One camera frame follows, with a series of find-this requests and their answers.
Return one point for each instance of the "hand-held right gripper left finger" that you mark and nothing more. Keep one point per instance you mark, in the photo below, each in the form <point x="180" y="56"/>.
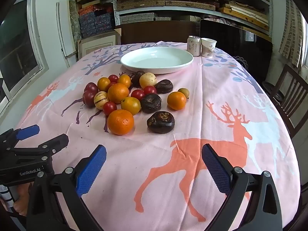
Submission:
<point x="92" y="170"/>

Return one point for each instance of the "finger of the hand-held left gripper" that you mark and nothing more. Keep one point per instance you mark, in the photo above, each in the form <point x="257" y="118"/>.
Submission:
<point x="48" y="144"/>
<point x="27" y="131"/>

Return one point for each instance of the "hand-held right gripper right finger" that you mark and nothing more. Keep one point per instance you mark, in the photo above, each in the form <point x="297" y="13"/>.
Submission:
<point x="215" y="170"/>

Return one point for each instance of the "large orange mandarin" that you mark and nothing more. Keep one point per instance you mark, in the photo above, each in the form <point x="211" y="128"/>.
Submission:
<point x="120" y="122"/>

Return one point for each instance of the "dark red plum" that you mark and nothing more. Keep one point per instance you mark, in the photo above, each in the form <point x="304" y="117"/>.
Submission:
<point x="88" y="98"/>
<point x="91" y="86"/>

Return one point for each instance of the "red cherry tomato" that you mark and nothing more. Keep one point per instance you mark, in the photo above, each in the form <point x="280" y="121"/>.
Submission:
<point x="137" y="94"/>
<point x="109" y="107"/>
<point x="111" y="84"/>
<point x="113" y="78"/>
<point x="150" y="89"/>

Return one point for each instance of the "striped pepino melon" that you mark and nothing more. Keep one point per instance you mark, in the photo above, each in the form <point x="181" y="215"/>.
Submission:
<point x="100" y="100"/>

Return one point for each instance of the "dark wrinkled passion fruit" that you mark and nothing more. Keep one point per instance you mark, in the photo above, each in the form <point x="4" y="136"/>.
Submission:
<point x="150" y="103"/>
<point x="163" y="86"/>
<point x="160" y="122"/>
<point x="136" y="78"/>

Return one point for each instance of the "yellow-orange tomato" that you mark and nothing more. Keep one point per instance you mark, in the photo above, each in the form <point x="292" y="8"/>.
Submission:
<point x="103" y="83"/>
<point x="131" y="105"/>
<point x="124" y="80"/>

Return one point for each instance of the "small tan loquat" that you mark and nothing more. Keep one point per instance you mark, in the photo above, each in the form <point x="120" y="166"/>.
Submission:
<point x="183" y="92"/>

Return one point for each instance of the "pale yellow pepino melon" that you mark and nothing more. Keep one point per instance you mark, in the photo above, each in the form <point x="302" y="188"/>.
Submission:
<point x="148" y="80"/>

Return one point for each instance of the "white plate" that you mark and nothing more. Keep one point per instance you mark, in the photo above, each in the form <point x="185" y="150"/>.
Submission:
<point x="156" y="60"/>

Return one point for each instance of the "person's left hand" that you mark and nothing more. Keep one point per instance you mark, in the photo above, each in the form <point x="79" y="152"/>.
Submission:
<point x="21" y="197"/>

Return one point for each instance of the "pink deer printed tablecloth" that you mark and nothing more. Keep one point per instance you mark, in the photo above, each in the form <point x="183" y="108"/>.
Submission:
<point x="168" y="154"/>

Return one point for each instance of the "white-framed window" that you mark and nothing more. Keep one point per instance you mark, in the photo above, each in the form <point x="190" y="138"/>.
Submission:
<point x="16" y="41"/>

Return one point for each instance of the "white board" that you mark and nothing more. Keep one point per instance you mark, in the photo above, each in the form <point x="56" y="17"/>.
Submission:
<point x="63" y="28"/>

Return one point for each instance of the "grey stone slab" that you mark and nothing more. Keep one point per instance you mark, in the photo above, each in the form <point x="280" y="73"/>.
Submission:
<point x="75" y="21"/>

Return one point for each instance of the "white paper cup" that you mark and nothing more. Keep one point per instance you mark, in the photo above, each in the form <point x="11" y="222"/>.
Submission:
<point x="208" y="48"/>

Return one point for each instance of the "pale drink can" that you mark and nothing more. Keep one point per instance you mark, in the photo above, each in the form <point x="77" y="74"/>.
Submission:
<point x="193" y="47"/>

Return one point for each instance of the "dark wooden chair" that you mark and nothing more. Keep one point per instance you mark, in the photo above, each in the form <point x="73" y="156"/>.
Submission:
<point x="296" y="73"/>

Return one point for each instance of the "stack of blue patterned boxes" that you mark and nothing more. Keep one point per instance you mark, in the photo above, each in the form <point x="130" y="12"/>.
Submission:
<point x="96" y="24"/>

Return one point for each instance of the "black glossy panel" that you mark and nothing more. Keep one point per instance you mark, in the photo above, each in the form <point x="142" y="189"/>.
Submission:
<point x="228" y="36"/>

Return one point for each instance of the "stack of orange patterned boxes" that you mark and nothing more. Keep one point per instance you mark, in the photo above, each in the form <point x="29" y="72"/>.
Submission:
<point x="89" y="10"/>

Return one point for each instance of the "dark brown wooden board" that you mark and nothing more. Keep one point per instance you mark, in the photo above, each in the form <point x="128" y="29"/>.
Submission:
<point x="156" y="32"/>

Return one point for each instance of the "pink floral cloth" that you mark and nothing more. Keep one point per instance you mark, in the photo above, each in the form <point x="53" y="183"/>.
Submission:
<point x="216" y="19"/>

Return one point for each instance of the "white metal shelving unit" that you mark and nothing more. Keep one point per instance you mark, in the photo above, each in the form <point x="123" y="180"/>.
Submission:
<point x="116" y="7"/>

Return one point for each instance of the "bright window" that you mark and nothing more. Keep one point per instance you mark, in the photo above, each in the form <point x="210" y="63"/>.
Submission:
<point x="305" y="41"/>

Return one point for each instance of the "brick-pattern curtain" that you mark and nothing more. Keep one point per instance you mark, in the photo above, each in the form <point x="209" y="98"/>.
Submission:
<point x="292" y="28"/>

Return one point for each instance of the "stack of light wooden boards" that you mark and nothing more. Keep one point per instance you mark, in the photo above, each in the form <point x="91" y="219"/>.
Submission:
<point x="245" y="12"/>

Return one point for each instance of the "wooden picture frame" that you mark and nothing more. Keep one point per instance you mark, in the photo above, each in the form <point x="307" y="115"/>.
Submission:
<point x="83" y="50"/>

